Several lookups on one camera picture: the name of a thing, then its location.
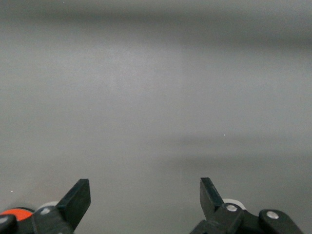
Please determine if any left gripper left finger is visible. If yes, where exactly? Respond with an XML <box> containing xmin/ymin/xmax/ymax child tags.
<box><xmin>0</xmin><ymin>178</ymin><xmax>91</xmax><ymax>234</ymax></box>

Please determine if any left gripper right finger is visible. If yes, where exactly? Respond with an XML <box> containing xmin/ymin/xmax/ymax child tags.
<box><xmin>189</xmin><ymin>177</ymin><xmax>305</xmax><ymax>234</ymax></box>

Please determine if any dark grey table mat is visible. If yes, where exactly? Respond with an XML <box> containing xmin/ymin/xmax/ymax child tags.
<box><xmin>0</xmin><ymin>0</ymin><xmax>312</xmax><ymax>234</ymax></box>

